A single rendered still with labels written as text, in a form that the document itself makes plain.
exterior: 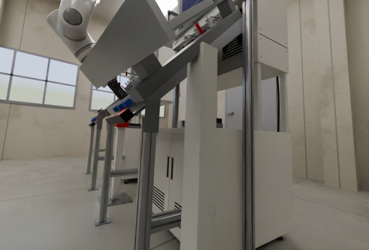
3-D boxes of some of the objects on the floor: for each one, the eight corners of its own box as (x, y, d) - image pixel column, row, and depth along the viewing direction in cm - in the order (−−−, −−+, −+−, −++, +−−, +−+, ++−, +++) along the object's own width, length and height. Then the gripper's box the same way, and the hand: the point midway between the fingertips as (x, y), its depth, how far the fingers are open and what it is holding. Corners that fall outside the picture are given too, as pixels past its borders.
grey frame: (130, 348, 48) (166, -194, 71) (98, 221, 114) (122, -39, 137) (257, 272, 77) (253, -96, 99) (173, 205, 142) (182, -7, 165)
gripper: (102, 42, 57) (137, 88, 62) (97, 57, 69) (127, 95, 74) (80, 53, 53) (120, 101, 58) (79, 67, 66) (112, 106, 71)
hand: (120, 93), depth 66 cm, fingers closed
